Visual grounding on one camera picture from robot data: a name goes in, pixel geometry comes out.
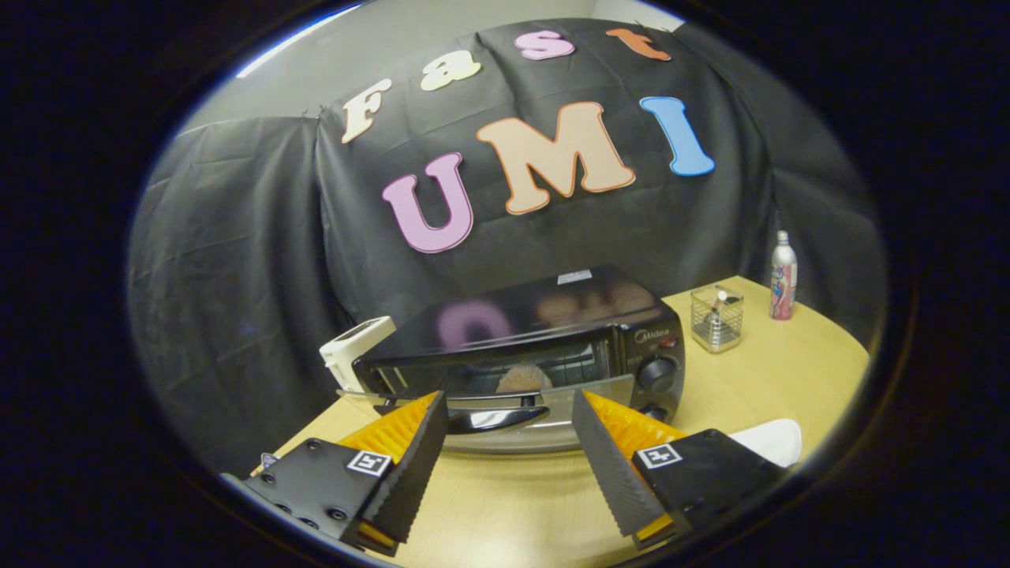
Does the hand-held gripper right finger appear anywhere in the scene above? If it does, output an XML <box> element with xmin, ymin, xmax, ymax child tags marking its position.
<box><xmin>570</xmin><ymin>388</ymin><xmax>790</xmax><ymax>551</ymax></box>

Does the black toaster oven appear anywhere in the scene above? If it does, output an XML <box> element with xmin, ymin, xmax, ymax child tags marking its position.
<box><xmin>338</xmin><ymin>264</ymin><xmax>686</xmax><ymax>454</ymax></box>

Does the clear mesh holder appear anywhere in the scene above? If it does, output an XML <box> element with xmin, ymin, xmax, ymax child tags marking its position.
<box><xmin>690</xmin><ymin>284</ymin><xmax>744</xmax><ymax>353</ymax></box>

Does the white small appliance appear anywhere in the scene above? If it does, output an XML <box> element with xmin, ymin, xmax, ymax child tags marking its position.
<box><xmin>320</xmin><ymin>316</ymin><xmax>397</xmax><ymax>393</ymax></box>

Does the pink and white bottle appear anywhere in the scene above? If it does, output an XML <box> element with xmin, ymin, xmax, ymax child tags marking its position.
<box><xmin>769</xmin><ymin>230</ymin><xmax>798</xmax><ymax>320</ymax></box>

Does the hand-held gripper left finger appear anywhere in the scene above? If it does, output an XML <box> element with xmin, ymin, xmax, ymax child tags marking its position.
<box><xmin>241</xmin><ymin>390</ymin><xmax>449</xmax><ymax>557</ymax></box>

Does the breaded croquette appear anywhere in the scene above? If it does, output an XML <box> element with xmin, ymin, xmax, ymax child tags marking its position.
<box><xmin>496</xmin><ymin>364</ymin><xmax>553</xmax><ymax>394</ymax></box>

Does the white plate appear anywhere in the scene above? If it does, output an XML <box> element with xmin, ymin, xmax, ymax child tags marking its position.
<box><xmin>726</xmin><ymin>418</ymin><xmax>803</xmax><ymax>468</ymax></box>

